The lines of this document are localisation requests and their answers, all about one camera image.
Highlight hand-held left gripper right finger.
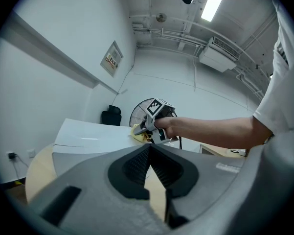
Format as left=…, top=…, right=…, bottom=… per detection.
left=149, top=143, right=248, bottom=230

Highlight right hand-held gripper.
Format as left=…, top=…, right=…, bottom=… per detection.
left=134, top=97, right=180, bottom=146

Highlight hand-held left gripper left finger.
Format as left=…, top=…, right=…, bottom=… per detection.
left=26, top=143, right=172, bottom=233

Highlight yellow cloth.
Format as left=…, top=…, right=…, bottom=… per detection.
left=131, top=123, right=152, bottom=143

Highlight large white box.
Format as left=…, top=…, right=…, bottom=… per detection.
left=51, top=118, right=152, bottom=178

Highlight person's right forearm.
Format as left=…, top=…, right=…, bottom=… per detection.
left=178, top=116, right=274, bottom=149

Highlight person's right hand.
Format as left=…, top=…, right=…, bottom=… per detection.
left=153, top=117, right=181, bottom=139

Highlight black floor fan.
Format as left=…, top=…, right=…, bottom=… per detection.
left=129, top=98, right=184, bottom=151

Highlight black office chair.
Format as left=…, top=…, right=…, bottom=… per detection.
left=101, top=105, right=122, bottom=126

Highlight grey electrical panel box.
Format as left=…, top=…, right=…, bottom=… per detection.
left=99, top=40, right=124, bottom=77

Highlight white ceiling pipes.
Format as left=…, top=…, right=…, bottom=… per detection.
left=129, top=13, right=272, bottom=100

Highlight white air conditioner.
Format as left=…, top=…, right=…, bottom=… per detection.
left=199, top=36, right=243, bottom=72

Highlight person's white shirt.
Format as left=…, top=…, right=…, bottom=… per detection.
left=253, top=0, right=294, bottom=230

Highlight white ceiling light tube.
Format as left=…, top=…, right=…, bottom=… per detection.
left=201, top=0, right=224, bottom=22

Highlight wooden desk with white frame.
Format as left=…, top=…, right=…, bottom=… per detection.
left=200, top=143, right=250, bottom=158

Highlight thin black wall cable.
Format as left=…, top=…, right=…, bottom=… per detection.
left=117, top=57, right=135, bottom=95

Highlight black adapter cable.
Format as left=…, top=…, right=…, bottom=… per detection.
left=14, top=155, right=30, bottom=186

